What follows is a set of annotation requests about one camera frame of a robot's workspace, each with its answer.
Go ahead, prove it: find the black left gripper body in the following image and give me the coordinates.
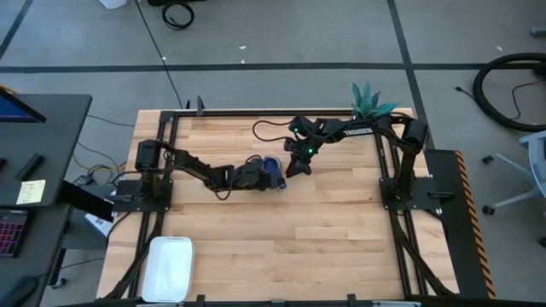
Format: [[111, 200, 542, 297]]
[[232, 156, 268, 191]]

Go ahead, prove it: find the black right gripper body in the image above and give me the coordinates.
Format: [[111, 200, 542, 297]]
[[284, 136, 323, 165]]

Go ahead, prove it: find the dark blue measuring cup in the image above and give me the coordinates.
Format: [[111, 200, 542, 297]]
[[262, 155, 288, 192]]

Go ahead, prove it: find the white plastic basket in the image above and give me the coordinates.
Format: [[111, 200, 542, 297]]
[[140, 236, 196, 304]]

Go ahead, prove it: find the green plant in white pot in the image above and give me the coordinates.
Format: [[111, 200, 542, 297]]
[[350, 80, 400, 119]]

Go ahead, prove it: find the black clamp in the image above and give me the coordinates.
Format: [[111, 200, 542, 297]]
[[184, 95, 206, 117]]

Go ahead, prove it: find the black hazard-striped platform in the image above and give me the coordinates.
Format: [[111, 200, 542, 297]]
[[424, 148, 498, 299]]

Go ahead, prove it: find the black desk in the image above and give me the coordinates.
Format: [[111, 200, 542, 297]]
[[0, 92, 94, 307]]

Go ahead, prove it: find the yellow sticky note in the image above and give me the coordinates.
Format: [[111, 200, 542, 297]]
[[15, 179, 47, 206]]

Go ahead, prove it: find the black remote control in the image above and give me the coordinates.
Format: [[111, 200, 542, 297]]
[[14, 153, 46, 182]]

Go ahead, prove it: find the grey office chair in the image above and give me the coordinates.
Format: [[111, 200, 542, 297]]
[[481, 130, 546, 217]]

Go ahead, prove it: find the laptop screen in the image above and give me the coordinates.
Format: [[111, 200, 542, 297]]
[[0, 87, 47, 125]]

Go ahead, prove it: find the backlit keyboard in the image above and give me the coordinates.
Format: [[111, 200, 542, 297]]
[[0, 208, 29, 259]]

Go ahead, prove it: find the black rounded pad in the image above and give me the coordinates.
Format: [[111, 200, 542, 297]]
[[0, 275, 40, 307]]

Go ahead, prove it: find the black metal table frame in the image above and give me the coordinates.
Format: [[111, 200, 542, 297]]
[[102, 108, 460, 302]]

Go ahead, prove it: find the long black floor cable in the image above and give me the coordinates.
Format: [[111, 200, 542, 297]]
[[134, 0, 185, 110]]

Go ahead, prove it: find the thin black desk cable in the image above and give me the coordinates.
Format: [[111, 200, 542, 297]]
[[87, 113, 136, 128]]

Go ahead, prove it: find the yellow floor cable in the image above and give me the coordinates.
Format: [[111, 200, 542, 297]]
[[71, 152, 128, 172]]

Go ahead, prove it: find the black cable coil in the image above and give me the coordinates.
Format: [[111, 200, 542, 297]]
[[160, 0, 196, 31]]

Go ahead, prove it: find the thin black power cable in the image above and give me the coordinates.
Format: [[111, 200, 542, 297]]
[[454, 78, 546, 121]]

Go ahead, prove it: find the thick black hose coil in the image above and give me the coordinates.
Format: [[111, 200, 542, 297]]
[[472, 51, 546, 133]]

